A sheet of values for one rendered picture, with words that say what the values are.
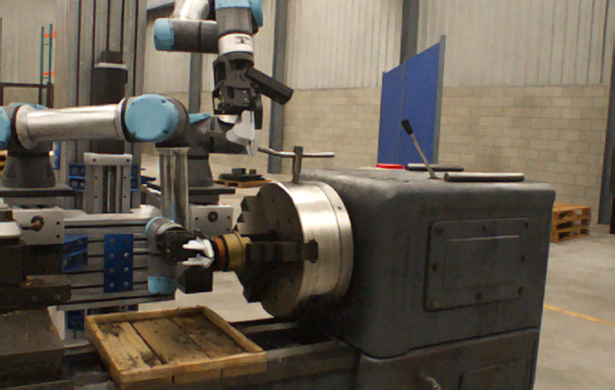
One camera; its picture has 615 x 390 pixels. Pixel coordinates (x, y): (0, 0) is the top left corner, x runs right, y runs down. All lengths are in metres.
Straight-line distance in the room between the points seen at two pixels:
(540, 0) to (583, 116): 2.42
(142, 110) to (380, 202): 0.61
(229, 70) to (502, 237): 0.78
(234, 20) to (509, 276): 0.91
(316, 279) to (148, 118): 0.56
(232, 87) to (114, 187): 0.85
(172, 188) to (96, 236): 0.32
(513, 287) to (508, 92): 11.21
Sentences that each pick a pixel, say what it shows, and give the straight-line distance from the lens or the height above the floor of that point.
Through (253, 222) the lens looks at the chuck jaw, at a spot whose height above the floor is 1.14.
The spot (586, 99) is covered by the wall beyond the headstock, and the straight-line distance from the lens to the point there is 12.00.
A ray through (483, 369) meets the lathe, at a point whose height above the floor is 0.79.
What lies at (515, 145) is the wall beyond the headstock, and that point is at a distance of 12.62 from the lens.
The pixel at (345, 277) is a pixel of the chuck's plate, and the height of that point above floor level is 1.04.
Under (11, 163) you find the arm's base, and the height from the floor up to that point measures 1.23.
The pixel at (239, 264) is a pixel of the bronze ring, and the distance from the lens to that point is 1.36.
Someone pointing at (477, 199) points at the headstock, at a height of 1.22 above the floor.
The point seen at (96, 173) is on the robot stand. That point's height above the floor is 1.19.
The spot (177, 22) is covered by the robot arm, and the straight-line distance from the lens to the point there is 1.46.
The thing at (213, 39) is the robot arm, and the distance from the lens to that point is 1.43.
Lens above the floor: 1.36
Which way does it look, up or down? 6 degrees down
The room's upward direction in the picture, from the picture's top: 3 degrees clockwise
